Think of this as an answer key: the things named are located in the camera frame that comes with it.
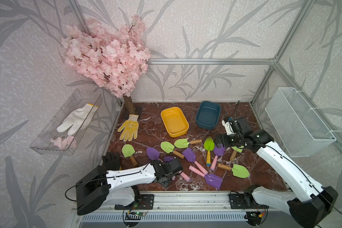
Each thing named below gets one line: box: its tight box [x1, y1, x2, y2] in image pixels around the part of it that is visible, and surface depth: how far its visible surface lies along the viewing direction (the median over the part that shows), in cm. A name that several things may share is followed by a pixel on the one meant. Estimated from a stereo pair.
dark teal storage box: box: [195, 100, 221, 130], surface depth 116 cm
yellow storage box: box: [160, 106, 190, 138], surface depth 108 cm
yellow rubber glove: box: [117, 114, 140, 142], surface depth 107 cm
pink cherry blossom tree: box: [61, 14, 151, 115], surface depth 76 cm
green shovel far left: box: [121, 143, 138, 168], surface depth 95 cm
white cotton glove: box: [56, 103, 99, 136], surface depth 68 cm
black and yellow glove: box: [102, 151, 121, 171], surface depth 89 cm
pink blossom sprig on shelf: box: [49, 134, 77, 151], surface depth 60 cm
